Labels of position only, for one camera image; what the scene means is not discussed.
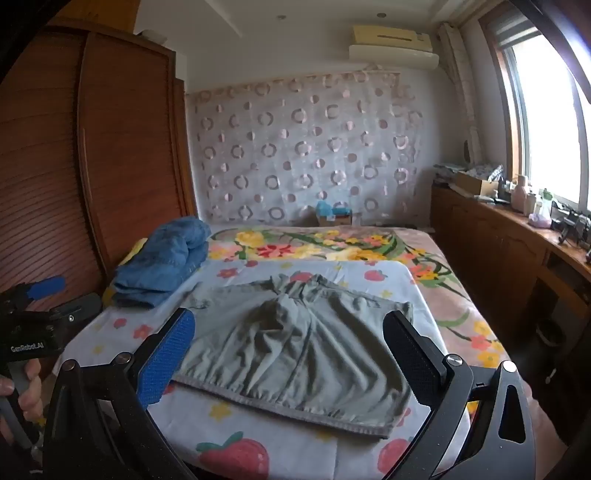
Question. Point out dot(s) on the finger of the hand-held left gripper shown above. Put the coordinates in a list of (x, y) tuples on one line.
[(46, 287)]

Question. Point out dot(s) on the pale window curtain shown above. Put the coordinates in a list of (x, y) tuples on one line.
[(461, 92)]

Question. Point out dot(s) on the yellow cloth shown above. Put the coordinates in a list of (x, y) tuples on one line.
[(136, 249)]

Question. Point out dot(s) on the pink plastic bag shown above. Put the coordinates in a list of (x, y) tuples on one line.
[(540, 220)]

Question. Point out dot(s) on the folded blue jeans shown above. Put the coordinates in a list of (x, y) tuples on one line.
[(161, 263)]

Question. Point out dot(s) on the black gadget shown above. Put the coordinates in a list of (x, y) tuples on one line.
[(570, 226)]

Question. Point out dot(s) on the white air conditioner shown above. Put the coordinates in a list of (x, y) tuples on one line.
[(392, 53)]

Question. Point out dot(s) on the open cardboard box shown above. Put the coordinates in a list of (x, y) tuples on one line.
[(475, 184)]

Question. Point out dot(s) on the pile of papers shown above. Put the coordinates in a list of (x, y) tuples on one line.
[(450, 168)]

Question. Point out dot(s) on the pink bottle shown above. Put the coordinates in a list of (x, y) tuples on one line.
[(521, 196)]

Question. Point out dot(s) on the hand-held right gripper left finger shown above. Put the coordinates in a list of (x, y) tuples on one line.
[(166, 360)]

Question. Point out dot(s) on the wooden cabinet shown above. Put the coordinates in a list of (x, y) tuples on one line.
[(489, 249)]

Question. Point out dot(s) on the floral bed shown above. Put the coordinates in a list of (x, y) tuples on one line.
[(115, 332)]

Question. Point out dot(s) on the person's left hand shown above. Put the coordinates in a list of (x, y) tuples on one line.
[(31, 397)]

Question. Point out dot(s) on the window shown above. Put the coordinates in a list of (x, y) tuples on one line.
[(545, 115)]

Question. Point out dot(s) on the circle patterned wall curtain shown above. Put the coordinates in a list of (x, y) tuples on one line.
[(300, 152)]

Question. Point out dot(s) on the wooden wardrobe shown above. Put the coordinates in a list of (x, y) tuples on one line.
[(115, 138)]

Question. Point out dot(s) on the floral bedspread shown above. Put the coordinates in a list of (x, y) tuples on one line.
[(323, 244)]

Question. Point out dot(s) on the grey-green pants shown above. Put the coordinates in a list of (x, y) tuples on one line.
[(300, 350)]

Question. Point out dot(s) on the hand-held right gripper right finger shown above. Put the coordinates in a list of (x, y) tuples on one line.
[(412, 355)]

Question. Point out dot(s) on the blue topped box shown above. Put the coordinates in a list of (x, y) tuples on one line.
[(333, 213)]

